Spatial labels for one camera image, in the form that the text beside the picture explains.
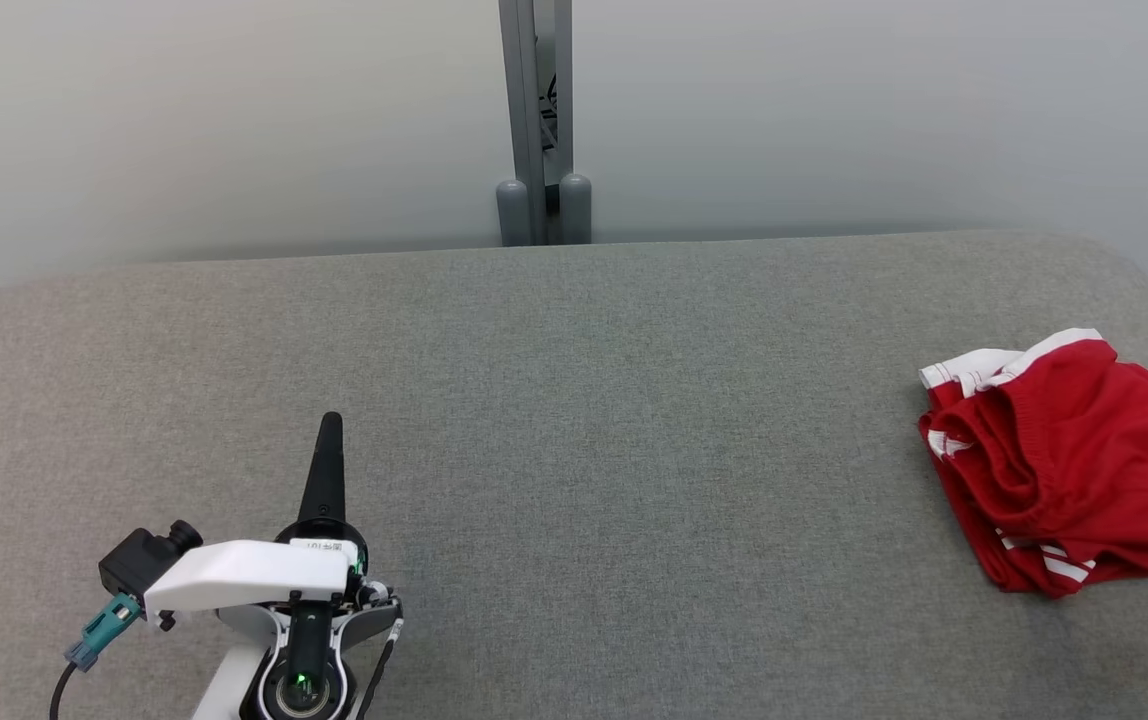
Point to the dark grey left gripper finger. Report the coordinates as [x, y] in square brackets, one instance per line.
[324, 480]

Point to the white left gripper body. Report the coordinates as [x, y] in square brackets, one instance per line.
[244, 575]

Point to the red Bulls jersey white sleeves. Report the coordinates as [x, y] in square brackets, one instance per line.
[1064, 470]

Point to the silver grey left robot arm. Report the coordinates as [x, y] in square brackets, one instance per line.
[304, 640]

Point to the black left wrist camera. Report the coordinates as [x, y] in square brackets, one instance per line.
[139, 565]

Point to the grey metal post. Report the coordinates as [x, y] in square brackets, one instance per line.
[524, 120]

